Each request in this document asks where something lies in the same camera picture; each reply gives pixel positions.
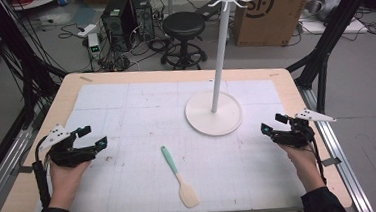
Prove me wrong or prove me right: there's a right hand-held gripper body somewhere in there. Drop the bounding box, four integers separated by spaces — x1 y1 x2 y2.
269 106 339 150

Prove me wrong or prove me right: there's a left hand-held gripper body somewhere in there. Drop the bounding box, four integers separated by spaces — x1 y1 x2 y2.
36 122 98 170

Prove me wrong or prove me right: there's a white hook stand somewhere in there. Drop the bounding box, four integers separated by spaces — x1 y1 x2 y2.
177 0 265 139

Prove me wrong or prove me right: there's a green-handled cream silicone spatula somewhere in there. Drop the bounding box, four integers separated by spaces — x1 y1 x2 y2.
160 143 202 211

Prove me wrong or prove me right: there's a person's left hand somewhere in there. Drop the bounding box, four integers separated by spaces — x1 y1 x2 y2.
46 158 95 212

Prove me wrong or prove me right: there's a person's right hand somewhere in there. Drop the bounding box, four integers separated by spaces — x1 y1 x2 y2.
278 140 326 195

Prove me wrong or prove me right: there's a white grid mat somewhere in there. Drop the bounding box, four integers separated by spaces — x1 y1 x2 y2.
22 69 308 212

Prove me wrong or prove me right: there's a white device with green display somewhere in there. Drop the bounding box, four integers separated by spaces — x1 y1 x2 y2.
87 32 103 62

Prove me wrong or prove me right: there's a white power strip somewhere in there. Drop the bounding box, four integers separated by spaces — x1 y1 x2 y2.
75 23 99 39

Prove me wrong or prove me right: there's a brown cardboard box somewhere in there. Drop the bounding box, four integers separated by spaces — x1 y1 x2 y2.
231 0 326 51

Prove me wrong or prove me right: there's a black computer tower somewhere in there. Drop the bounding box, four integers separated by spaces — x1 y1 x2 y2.
99 0 140 54
129 0 156 43

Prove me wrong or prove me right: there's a silver plastic bag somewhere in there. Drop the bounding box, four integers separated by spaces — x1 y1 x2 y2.
303 0 347 23

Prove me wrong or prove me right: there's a black round stool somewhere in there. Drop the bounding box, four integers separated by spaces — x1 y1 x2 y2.
156 10 209 73

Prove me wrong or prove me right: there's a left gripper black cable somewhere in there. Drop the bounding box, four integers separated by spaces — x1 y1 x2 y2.
29 135 56 210

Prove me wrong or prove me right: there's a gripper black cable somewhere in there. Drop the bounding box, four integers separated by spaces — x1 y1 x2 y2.
29 135 56 210
309 136 328 187

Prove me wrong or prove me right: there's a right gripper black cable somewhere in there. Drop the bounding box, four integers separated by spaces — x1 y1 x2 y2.
309 136 328 187

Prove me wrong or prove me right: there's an aluminium rail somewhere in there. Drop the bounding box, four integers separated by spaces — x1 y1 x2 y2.
296 82 375 212
0 105 51 212

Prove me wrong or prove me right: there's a black metal frame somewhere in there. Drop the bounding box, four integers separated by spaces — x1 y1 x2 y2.
281 0 376 117
0 0 76 193

